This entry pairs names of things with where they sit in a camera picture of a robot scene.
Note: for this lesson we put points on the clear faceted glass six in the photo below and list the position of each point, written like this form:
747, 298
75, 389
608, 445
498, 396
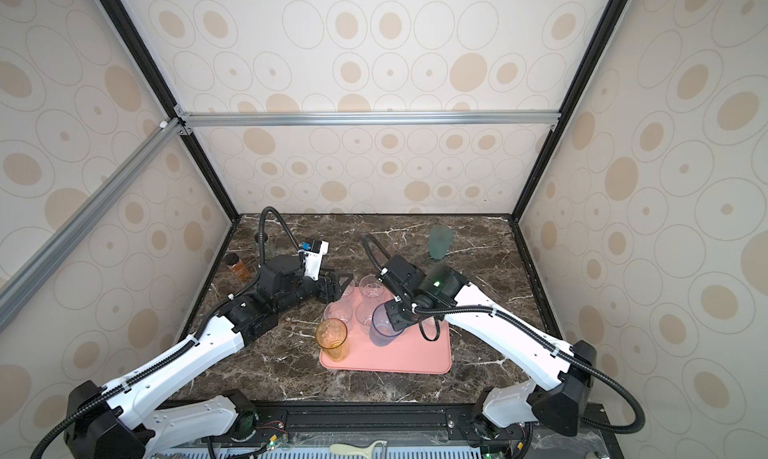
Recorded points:
364, 312

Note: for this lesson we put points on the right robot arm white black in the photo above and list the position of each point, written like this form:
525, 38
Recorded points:
556, 393

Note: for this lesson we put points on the blue tall plastic tumbler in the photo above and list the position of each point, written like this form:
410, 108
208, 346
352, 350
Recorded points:
382, 331

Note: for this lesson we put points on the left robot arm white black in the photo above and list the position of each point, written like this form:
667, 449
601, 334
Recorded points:
124, 418

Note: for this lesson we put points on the clear faceted glass one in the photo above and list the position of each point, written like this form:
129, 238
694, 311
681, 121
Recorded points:
371, 289

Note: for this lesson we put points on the aluminium frame rail left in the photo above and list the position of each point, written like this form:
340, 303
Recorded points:
38, 269

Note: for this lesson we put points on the red sweet pepper spice jar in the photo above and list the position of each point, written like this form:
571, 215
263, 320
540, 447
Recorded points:
237, 266

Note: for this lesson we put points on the teal tall plastic tumbler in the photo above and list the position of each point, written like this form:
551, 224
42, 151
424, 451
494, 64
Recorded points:
440, 240

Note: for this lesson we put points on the aluminium frame rail back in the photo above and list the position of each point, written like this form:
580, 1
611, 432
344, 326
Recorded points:
370, 118

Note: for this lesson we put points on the pink plastic tray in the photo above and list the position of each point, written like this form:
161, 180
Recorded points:
407, 353

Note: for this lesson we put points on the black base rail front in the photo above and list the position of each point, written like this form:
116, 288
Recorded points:
413, 430

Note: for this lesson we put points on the chopped parsley spice jar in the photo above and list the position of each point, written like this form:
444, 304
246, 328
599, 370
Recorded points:
262, 242

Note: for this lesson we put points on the clear faceted glass two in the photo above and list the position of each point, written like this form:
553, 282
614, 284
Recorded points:
339, 310

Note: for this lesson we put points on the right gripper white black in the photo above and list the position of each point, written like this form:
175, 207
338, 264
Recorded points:
395, 321

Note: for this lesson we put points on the clear faceted glass five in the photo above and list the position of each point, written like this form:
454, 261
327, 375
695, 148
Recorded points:
348, 290

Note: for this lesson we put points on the yellow tall plastic tumbler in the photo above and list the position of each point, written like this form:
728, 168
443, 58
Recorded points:
331, 336

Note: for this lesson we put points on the aluminium frame rail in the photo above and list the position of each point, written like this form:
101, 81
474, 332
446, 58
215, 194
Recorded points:
370, 118
38, 269

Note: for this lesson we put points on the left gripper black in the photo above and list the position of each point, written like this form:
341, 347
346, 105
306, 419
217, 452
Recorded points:
335, 291

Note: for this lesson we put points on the cream plastic handle tool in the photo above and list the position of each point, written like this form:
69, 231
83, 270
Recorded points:
377, 449

